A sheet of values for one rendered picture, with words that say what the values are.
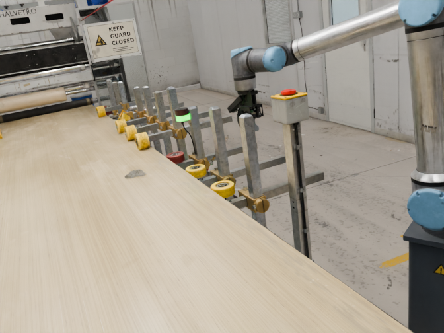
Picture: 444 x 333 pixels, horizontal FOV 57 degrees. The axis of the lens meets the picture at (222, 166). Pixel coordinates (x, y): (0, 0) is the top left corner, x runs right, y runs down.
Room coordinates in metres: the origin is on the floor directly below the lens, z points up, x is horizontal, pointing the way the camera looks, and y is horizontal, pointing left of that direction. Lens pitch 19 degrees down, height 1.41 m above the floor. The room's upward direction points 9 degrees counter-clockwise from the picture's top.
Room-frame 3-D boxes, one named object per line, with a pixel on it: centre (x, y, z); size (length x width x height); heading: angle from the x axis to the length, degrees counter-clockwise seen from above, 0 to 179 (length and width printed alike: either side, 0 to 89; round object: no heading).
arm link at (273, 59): (1.60, -0.24, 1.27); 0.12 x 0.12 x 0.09; 47
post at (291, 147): (1.05, -0.20, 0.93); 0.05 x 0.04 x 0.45; 23
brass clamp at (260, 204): (1.31, -0.09, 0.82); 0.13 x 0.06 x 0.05; 23
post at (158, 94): (2.22, 0.28, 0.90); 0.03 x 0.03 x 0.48; 23
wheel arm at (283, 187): (1.37, -0.17, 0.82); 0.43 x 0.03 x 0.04; 113
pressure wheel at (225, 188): (1.29, 0.01, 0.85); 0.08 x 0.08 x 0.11
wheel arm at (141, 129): (2.28, 0.24, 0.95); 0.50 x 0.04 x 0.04; 113
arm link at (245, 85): (1.67, -0.15, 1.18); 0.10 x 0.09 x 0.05; 124
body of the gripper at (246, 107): (1.67, -0.15, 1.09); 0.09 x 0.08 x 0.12; 34
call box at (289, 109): (1.05, -0.20, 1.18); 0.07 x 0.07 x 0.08; 23
